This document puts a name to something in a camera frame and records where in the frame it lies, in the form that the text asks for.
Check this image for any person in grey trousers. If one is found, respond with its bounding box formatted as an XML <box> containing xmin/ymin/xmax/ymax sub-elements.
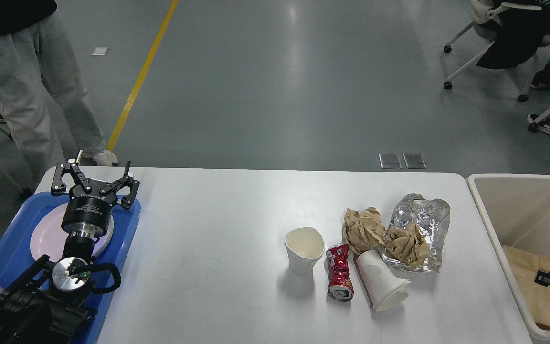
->
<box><xmin>0</xmin><ymin>0</ymin><xmax>118</xmax><ymax>182</ymax></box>

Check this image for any brown paper ball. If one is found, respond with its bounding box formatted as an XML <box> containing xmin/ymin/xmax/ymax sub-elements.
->
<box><xmin>342</xmin><ymin>207</ymin><xmax>386</xmax><ymax>256</ymax></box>

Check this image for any white paper cup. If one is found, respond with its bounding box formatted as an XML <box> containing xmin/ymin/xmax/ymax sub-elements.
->
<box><xmin>284</xmin><ymin>227</ymin><xmax>325</xmax><ymax>276</ymax></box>
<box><xmin>356</xmin><ymin>250</ymin><xmax>410</xmax><ymax>312</ymax></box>

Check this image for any lying white paper cup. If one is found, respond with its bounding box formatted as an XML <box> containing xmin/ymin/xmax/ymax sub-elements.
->
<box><xmin>356</xmin><ymin>250</ymin><xmax>410</xmax><ymax>312</ymax></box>

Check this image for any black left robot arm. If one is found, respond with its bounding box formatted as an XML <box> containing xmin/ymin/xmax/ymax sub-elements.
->
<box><xmin>0</xmin><ymin>151</ymin><xmax>140</xmax><ymax>344</ymax></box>

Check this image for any left floor outlet cover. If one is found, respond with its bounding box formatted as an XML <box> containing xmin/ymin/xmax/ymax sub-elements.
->
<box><xmin>379</xmin><ymin>154</ymin><xmax>403</xmax><ymax>170</ymax></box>

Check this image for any beige plastic bin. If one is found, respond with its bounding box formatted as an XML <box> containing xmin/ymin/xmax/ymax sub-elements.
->
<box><xmin>467</xmin><ymin>174</ymin><xmax>550</xmax><ymax>344</ymax></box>

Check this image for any right floor outlet cover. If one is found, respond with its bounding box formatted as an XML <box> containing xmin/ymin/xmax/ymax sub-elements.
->
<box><xmin>403</xmin><ymin>153</ymin><xmax>426</xmax><ymax>169</ymax></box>

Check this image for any floor outlet cover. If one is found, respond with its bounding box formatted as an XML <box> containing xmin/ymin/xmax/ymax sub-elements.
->
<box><xmin>379</xmin><ymin>154</ymin><xmax>403</xmax><ymax>170</ymax></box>
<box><xmin>403</xmin><ymin>153</ymin><xmax>426</xmax><ymax>169</ymax></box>

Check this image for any crushed red soda can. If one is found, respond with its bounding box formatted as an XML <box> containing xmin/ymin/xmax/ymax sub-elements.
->
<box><xmin>326</xmin><ymin>243</ymin><xmax>354</xmax><ymax>302</ymax></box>

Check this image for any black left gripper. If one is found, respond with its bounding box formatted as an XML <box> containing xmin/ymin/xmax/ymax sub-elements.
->
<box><xmin>51</xmin><ymin>150</ymin><xmax>140</xmax><ymax>238</ymax></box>

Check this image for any brown paper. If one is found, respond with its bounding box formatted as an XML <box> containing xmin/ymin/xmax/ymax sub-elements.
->
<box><xmin>385</xmin><ymin>223</ymin><xmax>430</xmax><ymax>268</ymax></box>

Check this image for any pink plate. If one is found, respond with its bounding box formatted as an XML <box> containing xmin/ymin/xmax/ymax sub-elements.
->
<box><xmin>30</xmin><ymin>207</ymin><xmax>114</xmax><ymax>262</ymax></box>

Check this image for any brown paper bag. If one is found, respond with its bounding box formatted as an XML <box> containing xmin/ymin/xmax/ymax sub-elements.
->
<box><xmin>502</xmin><ymin>246</ymin><xmax>550</xmax><ymax>330</ymax></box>

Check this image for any silver foil wrapper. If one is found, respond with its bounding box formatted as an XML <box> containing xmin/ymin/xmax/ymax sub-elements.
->
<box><xmin>381</xmin><ymin>193</ymin><xmax>450</xmax><ymax>273</ymax></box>

